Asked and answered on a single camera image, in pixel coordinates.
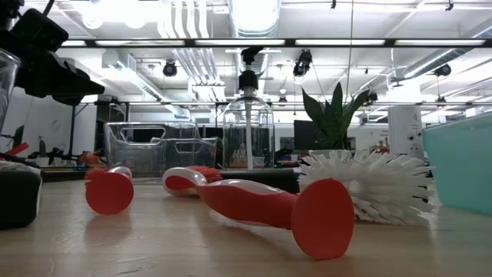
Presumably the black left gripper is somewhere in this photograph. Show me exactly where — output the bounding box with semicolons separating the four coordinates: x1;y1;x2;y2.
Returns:
0;29;105;107

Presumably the red white brush handle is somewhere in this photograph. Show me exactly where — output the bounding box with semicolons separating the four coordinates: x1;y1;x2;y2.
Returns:
161;165;356;261

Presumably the clear plastic bin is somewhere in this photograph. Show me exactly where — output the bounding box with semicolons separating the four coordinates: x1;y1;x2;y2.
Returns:
103;121;201;182
151;137;218;176

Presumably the small dark monitor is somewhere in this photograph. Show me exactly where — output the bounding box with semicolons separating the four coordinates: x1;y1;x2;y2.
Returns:
11;125;25;151

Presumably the black ceiling spotlight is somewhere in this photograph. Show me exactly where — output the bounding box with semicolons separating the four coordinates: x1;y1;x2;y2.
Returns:
434;63;453;78
162;60;178;78

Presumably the red suction base brush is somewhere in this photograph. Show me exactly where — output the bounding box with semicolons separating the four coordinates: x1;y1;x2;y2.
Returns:
84;165;135;215

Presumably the black rectangular block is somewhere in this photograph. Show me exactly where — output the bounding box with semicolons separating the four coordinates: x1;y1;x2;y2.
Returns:
0;160;43;231

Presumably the dark monitor screen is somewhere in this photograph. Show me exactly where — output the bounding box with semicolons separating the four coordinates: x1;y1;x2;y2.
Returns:
294;119;320;152

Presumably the green snake plant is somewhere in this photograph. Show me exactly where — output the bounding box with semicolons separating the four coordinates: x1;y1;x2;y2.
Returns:
301;81;371;152

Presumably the white bristle brush head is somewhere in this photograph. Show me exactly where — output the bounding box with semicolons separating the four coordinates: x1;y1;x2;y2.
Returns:
298;149;441;227

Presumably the white cylindrical pillar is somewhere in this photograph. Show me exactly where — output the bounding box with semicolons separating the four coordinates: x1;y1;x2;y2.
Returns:
387;105;424;161

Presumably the teal plastic bin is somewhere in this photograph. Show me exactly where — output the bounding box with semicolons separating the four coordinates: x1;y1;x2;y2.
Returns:
422;112;492;216

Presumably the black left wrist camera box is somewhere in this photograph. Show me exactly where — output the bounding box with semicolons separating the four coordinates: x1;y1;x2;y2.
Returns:
10;8;70;54

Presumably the black overhead frame beam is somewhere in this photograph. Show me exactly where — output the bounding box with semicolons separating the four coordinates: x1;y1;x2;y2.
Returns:
55;37;492;49

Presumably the black ceiling camera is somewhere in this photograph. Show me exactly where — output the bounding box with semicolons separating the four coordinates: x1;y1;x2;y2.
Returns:
291;48;314;78

